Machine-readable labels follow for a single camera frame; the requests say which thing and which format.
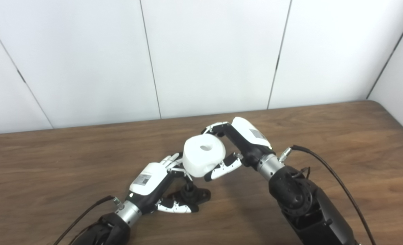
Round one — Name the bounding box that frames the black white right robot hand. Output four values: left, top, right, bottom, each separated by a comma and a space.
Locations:
201, 117, 273, 182

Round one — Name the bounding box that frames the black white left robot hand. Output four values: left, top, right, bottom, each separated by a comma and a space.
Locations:
128, 152, 199, 215

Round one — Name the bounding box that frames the round white piece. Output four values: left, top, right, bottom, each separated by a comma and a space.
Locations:
182, 134, 226, 178

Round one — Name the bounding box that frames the black flanged holder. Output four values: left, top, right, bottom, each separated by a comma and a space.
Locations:
167, 180, 211, 206

